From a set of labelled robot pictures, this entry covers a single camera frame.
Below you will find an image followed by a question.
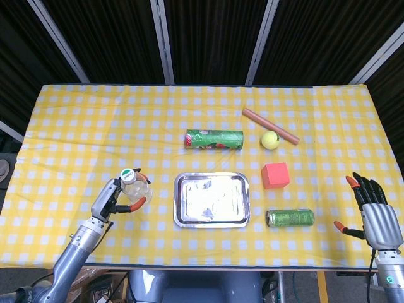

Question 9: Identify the yellow white checkered tablecloth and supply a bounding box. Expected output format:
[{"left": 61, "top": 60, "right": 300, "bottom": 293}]
[{"left": 0, "top": 82, "right": 403, "bottom": 269}]

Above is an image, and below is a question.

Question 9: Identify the brown cardboard box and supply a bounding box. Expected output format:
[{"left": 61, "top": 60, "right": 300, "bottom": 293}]
[{"left": 68, "top": 268, "right": 129, "bottom": 303}]

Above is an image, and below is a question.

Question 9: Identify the rectangular metal tray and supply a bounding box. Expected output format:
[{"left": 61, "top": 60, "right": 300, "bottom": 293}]
[{"left": 172, "top": 172, "right": 251, "bottom": 229}]

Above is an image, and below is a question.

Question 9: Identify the green chips tube can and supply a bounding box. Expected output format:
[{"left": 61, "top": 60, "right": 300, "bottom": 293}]
[{"left": 184, "top": 129, "right": 244, "bottom": 151}]

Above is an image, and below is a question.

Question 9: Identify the yellow tennis ball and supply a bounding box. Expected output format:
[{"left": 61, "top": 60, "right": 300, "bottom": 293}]
[{"left": 260, "top": 131, "right": 280, "bottom": 150}]

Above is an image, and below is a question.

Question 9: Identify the white frame post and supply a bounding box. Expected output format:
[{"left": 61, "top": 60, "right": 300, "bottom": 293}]
[
  {"left": 150, "top": 0, "right": 175, "bottom": 85},
  {"left": 0, "top": 120, "right": 25, "bottom": 143},
  {"left": 245, "top": 0, "right": 280, "bottom": 85},
  {"left": 348, "top": 27, "right": 404, "bottom": 85},
  {"left": 27, "top": 0, "right": 91, "bottom": 85}
]

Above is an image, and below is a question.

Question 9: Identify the black pleated curtain panel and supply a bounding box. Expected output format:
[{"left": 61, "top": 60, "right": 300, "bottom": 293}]
[
  {"left": 254, "top": 0, "right": 404, "bottom": 85},
  {"left": 0, "top": 0, "right": 81, "bottom": 140},
  {"left": 42, "top": 0, "right": 167, "bottom": 85},
  {"left": 163, "top": 0, "right": 270, "bottom": 85},
  {"left": 365, "top": 33, "right": 404, "bottom": 177}
]

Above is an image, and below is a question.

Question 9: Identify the brown wooden rod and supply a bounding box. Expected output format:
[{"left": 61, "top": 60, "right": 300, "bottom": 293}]
[{"left": 242, "top": 108, "right": 300, "bottom": 146}]

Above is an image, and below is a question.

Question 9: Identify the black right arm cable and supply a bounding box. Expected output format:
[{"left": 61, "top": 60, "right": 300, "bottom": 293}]
[{"left": 367, "top": 249, "right": 379, "bottom": 303}]

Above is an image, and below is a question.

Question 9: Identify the orange foam cube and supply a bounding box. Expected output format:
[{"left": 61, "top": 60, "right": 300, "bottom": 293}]
[{"left": 261, "top": 162, "right": 291, "bottom": 190}]

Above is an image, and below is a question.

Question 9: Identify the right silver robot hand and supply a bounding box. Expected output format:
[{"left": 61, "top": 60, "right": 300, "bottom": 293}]
[{"left": 333, "top": 172, "right": 403, "bottom": 250}]

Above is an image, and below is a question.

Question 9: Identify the grey robot torso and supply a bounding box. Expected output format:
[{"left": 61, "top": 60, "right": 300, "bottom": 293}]
[{"left": 128, "top": 270, "right": 263, "bottom": 303}]

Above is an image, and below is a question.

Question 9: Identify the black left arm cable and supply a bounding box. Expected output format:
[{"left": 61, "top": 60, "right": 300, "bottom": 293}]
[{"left": 93, "top": 220, "right": 114, "bottom": 252}]

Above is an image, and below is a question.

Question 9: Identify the green drink can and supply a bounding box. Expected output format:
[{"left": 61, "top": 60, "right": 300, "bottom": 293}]
[{"left": 265, "top": 208, "right": 316, "bottom": 228}]

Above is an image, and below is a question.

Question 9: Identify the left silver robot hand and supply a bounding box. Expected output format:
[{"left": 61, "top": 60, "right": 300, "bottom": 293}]
[{"left": 90, "top": 167, "right": 152, "bottom": 227}]

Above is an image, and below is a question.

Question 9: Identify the clear plastic bottle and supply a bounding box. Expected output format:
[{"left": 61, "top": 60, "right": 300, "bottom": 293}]
[{"left": 121, "top": 168, "right": 154, "bottom": 206}]

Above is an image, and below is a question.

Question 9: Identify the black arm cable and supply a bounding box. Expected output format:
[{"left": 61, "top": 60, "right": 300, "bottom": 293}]
[
  {"left": 367, "top": 249, "right": 379, "bottom": 303},
  {"left": 93, "top": 220, "right": 114, "bottom": 252}
]

